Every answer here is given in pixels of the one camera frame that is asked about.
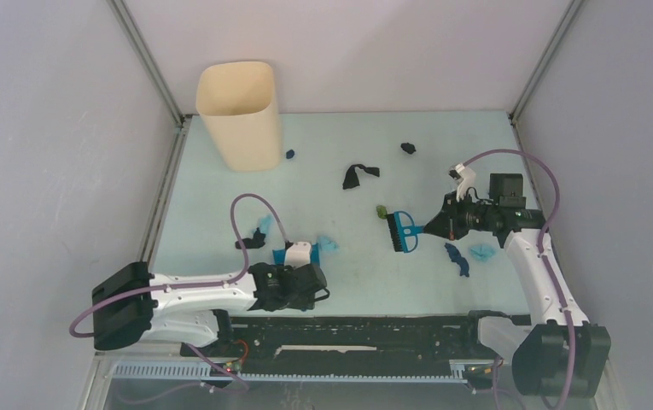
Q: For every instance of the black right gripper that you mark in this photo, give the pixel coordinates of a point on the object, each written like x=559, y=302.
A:
x=446, y=223

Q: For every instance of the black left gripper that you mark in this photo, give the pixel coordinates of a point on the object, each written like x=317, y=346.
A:
x=307, y=302

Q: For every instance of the blue dustpan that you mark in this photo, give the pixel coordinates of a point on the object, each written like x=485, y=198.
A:
x=278, y=255

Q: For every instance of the blue hand brush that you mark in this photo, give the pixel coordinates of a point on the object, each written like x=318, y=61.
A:
x=404, y=231

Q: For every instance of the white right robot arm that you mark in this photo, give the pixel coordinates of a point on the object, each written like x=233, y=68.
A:
x=561, y=352

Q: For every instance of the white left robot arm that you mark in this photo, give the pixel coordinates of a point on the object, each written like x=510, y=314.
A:
x=134, y=305

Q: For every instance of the dark blue paper scrap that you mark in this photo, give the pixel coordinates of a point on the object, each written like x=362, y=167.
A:
x=457, y=258

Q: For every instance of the light blue paper scrap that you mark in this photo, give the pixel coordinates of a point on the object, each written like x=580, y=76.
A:
x=327, y=244

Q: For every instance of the light blue scrap right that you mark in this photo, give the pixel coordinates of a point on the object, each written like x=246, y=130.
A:
x=482, y=252

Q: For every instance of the green paper scrap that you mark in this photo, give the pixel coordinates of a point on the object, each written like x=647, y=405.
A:
x=381, y=212

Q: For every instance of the black scrap left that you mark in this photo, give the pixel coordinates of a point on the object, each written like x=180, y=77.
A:
x=255, y=241

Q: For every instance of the light blue scrap left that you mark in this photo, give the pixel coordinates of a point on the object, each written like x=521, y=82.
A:
x=264, y=224

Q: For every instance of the small black paper scrap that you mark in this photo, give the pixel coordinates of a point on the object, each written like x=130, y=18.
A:
x=408, y=148

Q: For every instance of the long black paper scrap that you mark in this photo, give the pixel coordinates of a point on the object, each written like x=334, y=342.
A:
x=351, y=178

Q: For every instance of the beige waste bin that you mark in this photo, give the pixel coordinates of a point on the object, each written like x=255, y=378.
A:
x=237, y=103

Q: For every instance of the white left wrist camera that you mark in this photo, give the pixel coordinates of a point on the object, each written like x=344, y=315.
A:
x=298, y=254

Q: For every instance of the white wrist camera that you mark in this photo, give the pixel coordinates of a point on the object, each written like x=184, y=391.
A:
x=464, y=177
x=298, y=254

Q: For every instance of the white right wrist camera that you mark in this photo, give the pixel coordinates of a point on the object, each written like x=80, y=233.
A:
x=464, y=177

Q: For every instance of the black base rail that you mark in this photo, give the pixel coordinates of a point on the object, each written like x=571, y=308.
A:
x=352, y=343

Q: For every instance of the grey cable duct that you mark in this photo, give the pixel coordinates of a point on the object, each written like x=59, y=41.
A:
x=197, y=371

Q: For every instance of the right aluminium frame post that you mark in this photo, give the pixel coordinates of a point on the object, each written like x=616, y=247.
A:
x=564, y=25

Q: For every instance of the aluminium frame post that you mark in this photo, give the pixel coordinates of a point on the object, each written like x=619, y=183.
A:
x=564, y=25
x=181, y=122

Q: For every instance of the left aluminium frame post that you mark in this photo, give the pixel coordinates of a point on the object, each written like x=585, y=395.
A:
x=181, y=122

